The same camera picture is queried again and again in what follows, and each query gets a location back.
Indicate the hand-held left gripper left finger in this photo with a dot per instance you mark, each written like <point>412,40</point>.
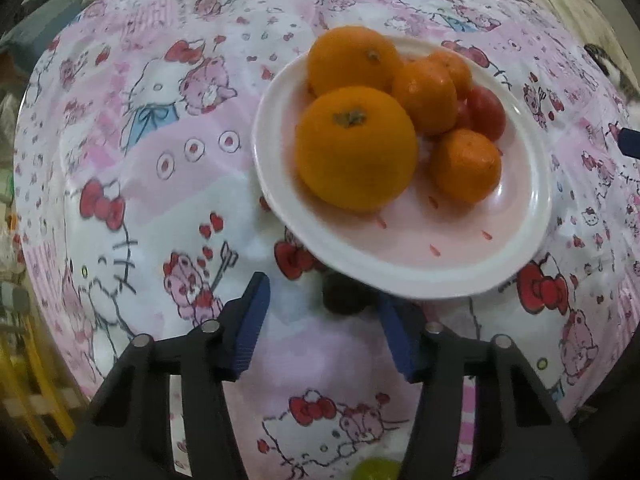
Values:
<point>250,325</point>

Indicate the green plum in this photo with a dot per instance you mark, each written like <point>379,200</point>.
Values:
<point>377,469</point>

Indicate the teal cushion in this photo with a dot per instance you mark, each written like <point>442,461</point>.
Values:
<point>40,30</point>

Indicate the small mandarin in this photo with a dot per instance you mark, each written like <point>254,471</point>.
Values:
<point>457,72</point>
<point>465,165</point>

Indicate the pink cartoon printed blanket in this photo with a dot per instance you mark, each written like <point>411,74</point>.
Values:
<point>150,210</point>

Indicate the medium mandarin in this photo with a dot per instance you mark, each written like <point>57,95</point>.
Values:
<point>425,95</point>

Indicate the red cherry tomato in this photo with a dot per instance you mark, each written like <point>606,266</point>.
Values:
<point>464,117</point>
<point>487,110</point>

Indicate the dark plum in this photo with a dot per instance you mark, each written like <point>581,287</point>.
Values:
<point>342,295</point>

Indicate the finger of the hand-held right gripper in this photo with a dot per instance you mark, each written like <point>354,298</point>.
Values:
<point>631,142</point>

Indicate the tabby cat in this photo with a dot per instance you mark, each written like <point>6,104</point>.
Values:
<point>605,60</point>

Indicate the pink and white plate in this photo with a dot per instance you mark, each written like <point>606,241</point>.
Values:
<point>450,242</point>

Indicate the yellow wooden frame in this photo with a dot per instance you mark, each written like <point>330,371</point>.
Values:
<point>45,385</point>

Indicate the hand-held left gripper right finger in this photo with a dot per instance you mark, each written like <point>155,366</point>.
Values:
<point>400,335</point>

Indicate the large orange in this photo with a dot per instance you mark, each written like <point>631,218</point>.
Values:
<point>350,60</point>
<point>350,160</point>

